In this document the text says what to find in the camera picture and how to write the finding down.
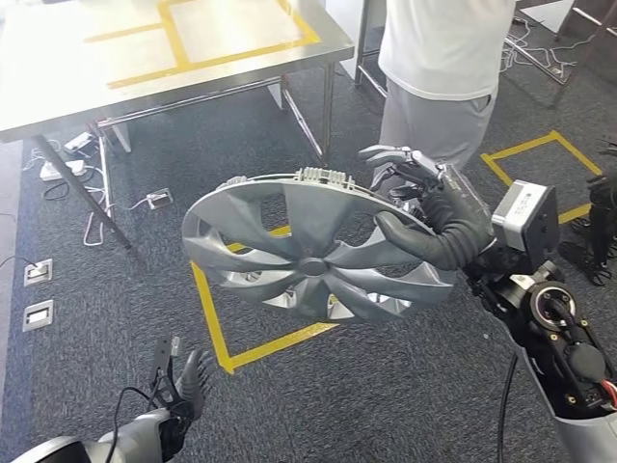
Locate person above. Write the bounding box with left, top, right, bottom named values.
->
left=377, top=0, right=517, bottom=173

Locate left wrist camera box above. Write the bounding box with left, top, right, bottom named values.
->
left=150, top=335, right=183, bottom=410

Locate yellow floor tape square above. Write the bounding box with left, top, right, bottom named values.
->
left=480, top=129, right=603, bottom=226
left=190, top=223, right=339, bottom=376

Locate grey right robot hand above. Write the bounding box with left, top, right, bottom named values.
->
left=359, top=145, right=496, bottom=271

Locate yellow tape on workbench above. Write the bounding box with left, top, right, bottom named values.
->
left=83, top=0, right=322, bottom=91

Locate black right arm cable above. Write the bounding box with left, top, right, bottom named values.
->
left=496, top=353, right=520, bottom=463

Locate white cable tangle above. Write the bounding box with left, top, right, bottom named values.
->
left=500, top=17, right=599, bottom=72

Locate steel floor socket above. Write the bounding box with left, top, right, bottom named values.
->
left=145, top=186, right=175, bottom=212
left=23, top=258, right=54, bottom=288
left=21, top=298, right=55, bottom=334

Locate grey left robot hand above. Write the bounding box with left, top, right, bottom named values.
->
left=175, top=347, right=216, bottom=422

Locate steel workbench table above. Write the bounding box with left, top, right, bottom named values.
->
left=0, top=0, right=357, bottom=252

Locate white power strip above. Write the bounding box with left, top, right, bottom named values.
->
left=63, top=131, right=95, bottom=155
left=38, top=158, right=89, bottom=182

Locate silver wheel hubcap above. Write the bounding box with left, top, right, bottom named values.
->
left=181, top=167, right=457, bottom=323

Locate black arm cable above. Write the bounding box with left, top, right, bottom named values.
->
left=105, top=386, right=160, bottom=463
left=496, top=353, right=520, bottom=463

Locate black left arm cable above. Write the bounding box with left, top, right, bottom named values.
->
left=105, top=386, right=160, bottom=463

